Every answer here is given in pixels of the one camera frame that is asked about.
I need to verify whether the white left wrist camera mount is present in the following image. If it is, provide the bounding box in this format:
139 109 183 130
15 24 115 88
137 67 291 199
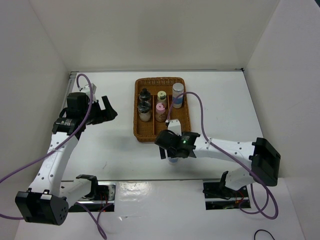
78 83 97 103

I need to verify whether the black cable on floor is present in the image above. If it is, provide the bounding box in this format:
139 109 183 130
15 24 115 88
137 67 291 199
254 229 276 240

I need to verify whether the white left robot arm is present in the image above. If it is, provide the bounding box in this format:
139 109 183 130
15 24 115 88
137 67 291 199
15 92 118 226

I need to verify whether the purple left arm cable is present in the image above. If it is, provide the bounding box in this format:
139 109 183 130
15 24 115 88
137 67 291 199
0 73 108 240

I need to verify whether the aluminium table edge rail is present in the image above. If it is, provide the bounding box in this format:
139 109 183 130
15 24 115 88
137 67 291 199
66 71 79 95

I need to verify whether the pink-capped spice bottle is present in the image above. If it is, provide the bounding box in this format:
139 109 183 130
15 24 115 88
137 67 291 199
155 102 167 122

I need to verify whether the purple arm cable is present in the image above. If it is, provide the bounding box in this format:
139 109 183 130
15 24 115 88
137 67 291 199
0 73 108 240
166 91 280 220

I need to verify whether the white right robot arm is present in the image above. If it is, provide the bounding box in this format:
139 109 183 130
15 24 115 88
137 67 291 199
154 130 281 197

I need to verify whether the black-capped white spice bottle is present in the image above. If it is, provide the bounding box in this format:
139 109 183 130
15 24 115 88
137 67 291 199
137 101 151 122

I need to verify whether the green-capped white spice bottle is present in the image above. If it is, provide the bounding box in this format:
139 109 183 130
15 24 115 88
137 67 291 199
157 90 167 108

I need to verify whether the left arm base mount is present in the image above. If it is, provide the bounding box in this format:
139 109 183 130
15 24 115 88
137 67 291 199
77 181 117 213

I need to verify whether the black-capped brown spice bottle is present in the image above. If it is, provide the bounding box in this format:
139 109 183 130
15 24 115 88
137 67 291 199
139 88 152 104

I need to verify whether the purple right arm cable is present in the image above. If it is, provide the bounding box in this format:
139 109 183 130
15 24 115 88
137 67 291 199
166 91 280 220

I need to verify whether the silver-capped blue label shaker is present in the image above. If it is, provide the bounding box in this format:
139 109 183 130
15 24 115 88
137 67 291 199
172 82 185 109

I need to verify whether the brown wicker cutlery tray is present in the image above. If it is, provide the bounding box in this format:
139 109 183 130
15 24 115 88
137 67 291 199
133 77 192 143

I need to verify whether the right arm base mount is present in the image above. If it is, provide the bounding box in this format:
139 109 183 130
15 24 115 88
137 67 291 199
202 181 251 210

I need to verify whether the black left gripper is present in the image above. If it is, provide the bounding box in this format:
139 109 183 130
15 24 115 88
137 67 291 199
81 95 117 125

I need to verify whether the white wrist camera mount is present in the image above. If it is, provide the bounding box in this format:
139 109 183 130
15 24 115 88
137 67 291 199
165 119 182 136
78 83 97 103

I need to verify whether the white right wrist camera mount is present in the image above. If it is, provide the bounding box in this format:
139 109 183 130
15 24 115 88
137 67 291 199
165 119 182 136

